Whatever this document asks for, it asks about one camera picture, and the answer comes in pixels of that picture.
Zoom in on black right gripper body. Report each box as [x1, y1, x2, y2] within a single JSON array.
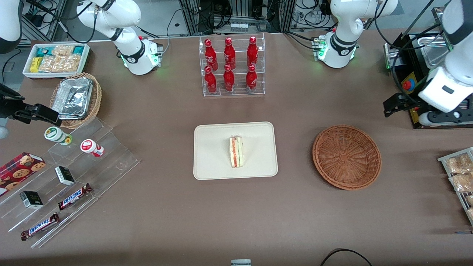
[[0, 100, 17, 119]]

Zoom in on triangle sandwich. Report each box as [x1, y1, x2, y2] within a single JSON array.
[[229, 135, 244, 168]]

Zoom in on light wicker basket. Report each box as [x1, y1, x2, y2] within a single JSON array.
[[50, 72, 102, 129]]

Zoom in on brown wicker basket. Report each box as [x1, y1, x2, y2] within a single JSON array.
[[312, 125, 382, 191]]

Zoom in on cream rectangular tray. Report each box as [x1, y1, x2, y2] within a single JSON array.
[[193, 122, 278, 181]]

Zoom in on green lid sunflower cup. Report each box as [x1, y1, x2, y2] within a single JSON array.
[[44, 126, 73, 146]]

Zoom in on silver foil packets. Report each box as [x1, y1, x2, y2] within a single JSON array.
[[52, 77, 93, 120]]

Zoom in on white snack bin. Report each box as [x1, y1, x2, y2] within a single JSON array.
[[22, 43, 90, 80]]

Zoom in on black food warmer appliance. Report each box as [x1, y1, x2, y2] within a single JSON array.
[[384, 6, 473, 130]]

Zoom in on steel food pan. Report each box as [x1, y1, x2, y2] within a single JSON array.
[[418, 35, 449, 70]]

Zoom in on red lid yogurt cup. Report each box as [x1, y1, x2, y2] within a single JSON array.
[[80, 139, 104, 157]]

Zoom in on clear bag of crackers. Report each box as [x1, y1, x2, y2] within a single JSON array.
[[39, 55, 81, 72]]

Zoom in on red tartan cookie box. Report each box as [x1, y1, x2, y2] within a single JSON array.
[[0, 152, 47, 192]]

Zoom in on small black carton box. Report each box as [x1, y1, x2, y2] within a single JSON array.
[[20, 191, 44, 209], [55, 166, 75, 185]]

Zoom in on clear bag of snacks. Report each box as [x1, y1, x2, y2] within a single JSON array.
[[449, 173, 473, 192], [445, 153, 473, 174]]

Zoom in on clear acrylic tiered shelf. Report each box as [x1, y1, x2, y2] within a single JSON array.
[[0, 117, 140, 249]]

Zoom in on Snickers chocolate bar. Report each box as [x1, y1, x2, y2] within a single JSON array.
[[57, 183, 93, 211], [20, 212, 60, 241]]

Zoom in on red cola bottle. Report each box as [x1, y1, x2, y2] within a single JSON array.
[[223, 64, 235, 92], [224, 37, 236, 70], [204, 39, 218, 71], [246, 65, 258, 92], [204, 66, 217, 93], [246, 36, 258, 68]]

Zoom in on clear acrylic bottle rack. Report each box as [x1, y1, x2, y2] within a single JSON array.
[[199, 33, 266, 97]]

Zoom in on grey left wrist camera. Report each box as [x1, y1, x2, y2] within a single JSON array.
[[419, 110, 473, 127]]

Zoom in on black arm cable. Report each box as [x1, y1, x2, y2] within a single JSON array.
[[375, 0, 449, 108]]

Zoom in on wire rack with snacks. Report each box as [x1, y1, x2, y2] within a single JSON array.
[[438, 147, 473, 226]]

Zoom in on black cable loop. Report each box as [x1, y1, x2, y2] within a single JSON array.
[[320, 248, 372, 266]]

